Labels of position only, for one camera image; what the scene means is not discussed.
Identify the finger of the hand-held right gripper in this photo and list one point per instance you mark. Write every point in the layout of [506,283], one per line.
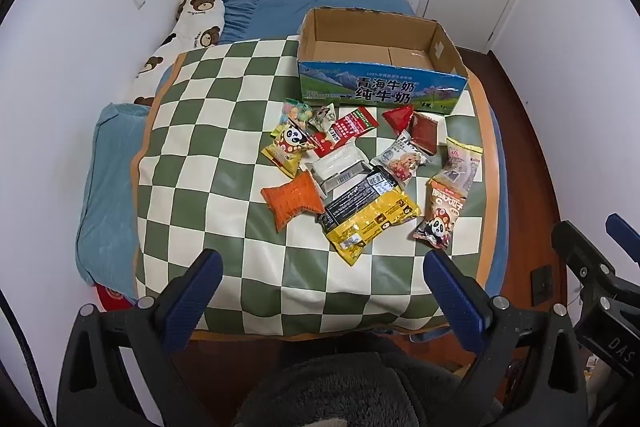
[582,252]
[620,228]

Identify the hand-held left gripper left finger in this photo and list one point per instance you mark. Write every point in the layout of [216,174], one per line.
[197,292]

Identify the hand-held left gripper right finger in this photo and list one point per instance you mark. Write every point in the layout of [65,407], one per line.
[452,292]

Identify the red panda snack packet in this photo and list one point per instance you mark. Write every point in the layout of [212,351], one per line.
[442,214]

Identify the large yellow snack packet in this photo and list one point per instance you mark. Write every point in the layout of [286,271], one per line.
[377,222]

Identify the clear snack packet yellow top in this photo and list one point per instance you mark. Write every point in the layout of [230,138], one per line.
[462,162]

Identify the orange snack packet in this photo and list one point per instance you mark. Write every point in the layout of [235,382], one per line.
[292,202]

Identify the black snack packet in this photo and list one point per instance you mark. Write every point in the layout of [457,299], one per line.
[357,197]

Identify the white nut print snack packet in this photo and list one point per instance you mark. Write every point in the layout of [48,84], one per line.
[402,157]

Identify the dark brown snack packet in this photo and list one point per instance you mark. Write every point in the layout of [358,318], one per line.
[425,132]

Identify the clear white snack packet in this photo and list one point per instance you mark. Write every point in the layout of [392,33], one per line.
[337,167]

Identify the yellow panda snack packet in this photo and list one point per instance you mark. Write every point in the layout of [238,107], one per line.
[290,147]

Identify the red triangular snack packet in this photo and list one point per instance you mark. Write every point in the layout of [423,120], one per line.
[399,119]

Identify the red snack packet white label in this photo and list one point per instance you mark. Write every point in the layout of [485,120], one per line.
[350,127]

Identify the clear packet of colourful candy balls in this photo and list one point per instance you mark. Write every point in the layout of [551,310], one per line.
[299,113]

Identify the white cow print snack packet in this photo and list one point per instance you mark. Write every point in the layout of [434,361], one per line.
[324,117]

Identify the cardboard box blue print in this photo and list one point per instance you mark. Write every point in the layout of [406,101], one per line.
[380,52]

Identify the red printed item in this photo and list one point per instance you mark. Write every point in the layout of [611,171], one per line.
[115,298]

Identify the blue bed sheet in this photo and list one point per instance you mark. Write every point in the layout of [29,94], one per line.
[497,207]

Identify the green white checkered blanket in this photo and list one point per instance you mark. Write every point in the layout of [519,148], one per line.
[220,117]

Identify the white bear print pillow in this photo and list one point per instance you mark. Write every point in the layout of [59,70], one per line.
[192,27]

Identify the blue ruffled pillow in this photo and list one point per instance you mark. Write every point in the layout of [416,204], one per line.
[280,12]

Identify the white wall socket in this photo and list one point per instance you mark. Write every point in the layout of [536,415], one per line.
[139,2]

